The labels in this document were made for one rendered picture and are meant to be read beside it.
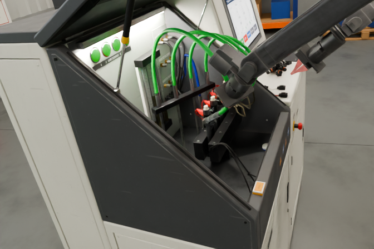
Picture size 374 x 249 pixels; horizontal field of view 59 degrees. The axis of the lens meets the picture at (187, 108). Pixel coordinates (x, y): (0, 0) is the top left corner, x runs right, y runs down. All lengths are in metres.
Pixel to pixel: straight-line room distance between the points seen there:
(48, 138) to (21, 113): 0.12
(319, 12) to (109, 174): 0.78
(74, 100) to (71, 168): 0.29
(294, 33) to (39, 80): 0.75
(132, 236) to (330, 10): 0.98
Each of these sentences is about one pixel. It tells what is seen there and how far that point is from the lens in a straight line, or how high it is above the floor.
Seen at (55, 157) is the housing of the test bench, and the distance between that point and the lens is 1.25.
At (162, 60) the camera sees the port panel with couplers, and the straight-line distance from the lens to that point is 1.49.
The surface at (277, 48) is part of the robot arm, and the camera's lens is 0.76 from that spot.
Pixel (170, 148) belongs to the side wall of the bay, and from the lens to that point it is 0.92.
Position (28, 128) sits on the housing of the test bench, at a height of 1.17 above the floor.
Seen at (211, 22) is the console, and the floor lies 1.34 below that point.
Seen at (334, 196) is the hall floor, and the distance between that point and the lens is 2.54.
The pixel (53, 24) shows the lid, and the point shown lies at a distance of 0.94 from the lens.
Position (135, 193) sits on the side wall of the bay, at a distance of 1.11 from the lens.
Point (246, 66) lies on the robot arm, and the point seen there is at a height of 1.38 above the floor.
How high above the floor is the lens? 1.65
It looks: 26 degrees down
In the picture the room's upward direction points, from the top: 8 degrees counter-clockwise
